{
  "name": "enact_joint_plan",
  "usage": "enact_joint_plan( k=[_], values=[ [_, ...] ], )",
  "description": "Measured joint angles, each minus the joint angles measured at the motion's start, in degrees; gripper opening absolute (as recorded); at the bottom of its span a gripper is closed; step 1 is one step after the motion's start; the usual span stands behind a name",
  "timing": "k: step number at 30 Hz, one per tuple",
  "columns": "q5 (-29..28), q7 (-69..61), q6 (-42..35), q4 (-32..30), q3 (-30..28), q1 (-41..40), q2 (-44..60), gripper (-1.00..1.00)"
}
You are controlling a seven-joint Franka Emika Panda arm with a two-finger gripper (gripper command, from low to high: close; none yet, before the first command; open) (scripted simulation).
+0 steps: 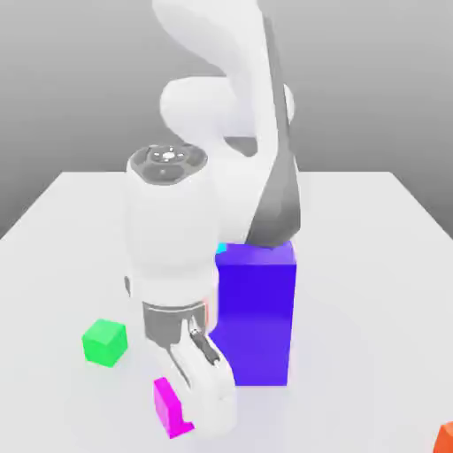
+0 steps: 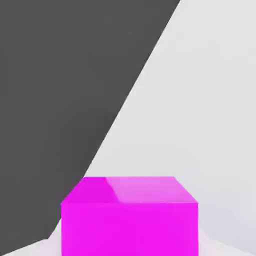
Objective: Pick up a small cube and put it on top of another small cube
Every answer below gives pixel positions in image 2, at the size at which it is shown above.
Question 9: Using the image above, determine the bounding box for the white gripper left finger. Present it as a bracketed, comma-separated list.
[0, 218, 62, 256]

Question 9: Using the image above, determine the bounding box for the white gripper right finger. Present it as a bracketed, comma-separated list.
[197, 229, 256, 256]

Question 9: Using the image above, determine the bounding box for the small magenta cube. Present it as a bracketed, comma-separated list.
[60, 176, 199, 256]

